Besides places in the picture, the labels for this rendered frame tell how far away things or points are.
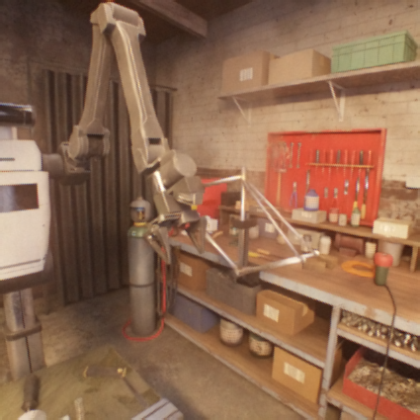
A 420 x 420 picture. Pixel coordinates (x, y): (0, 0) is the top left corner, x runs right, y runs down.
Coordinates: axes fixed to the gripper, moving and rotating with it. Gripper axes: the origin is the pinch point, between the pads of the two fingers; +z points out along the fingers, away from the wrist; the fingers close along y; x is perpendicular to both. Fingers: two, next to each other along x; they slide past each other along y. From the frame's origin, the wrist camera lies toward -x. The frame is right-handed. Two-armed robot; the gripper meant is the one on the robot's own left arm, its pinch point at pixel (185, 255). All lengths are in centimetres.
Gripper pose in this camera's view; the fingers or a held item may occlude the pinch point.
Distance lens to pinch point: 65.1
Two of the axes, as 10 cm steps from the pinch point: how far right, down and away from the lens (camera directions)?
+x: -6.3, 3.7, 6.8
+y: 7.0, -1.1, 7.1
